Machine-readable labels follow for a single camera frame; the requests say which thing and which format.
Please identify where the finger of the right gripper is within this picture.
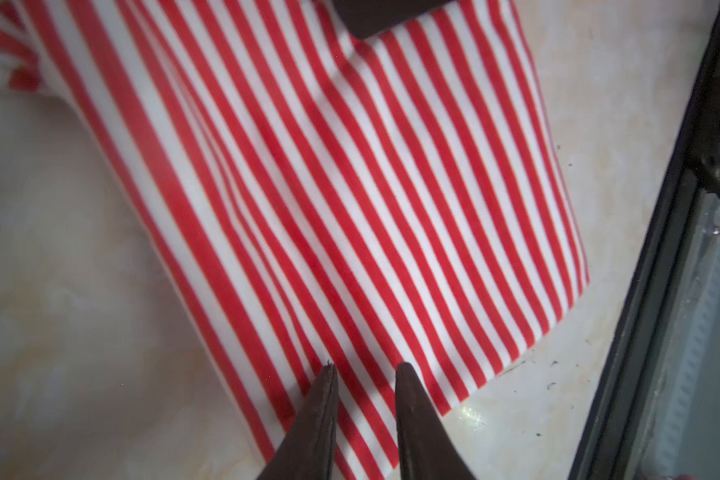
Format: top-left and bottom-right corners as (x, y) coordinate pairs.
(331, 0), (452, 40)

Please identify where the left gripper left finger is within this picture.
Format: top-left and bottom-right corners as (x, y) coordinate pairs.
(258, 364), (339, 480)

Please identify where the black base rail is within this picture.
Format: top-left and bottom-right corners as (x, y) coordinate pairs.
(570, 8), (720, 479)

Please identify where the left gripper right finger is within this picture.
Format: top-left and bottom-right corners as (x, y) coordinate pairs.
(395, 362), (475, 479)

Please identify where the red white striped tank top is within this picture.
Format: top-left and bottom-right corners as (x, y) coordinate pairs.
(0, 1), (589, 479)

